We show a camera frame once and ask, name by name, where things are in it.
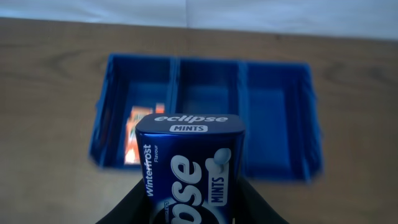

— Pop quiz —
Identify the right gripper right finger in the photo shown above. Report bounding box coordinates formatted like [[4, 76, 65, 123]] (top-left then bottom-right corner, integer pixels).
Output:
[[233, 177, 290, 224]]

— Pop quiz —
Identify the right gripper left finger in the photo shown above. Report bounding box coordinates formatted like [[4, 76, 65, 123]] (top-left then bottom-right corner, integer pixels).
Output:
[[95, 179, 153, 224]]

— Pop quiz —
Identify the blue candy pack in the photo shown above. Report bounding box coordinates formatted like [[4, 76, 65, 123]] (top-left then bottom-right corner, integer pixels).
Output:
[[135, 113, 246, 224]]

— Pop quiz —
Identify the blue tray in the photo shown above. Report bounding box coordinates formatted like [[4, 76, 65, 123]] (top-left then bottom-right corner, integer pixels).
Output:
[[88, 52, 324, 184]]

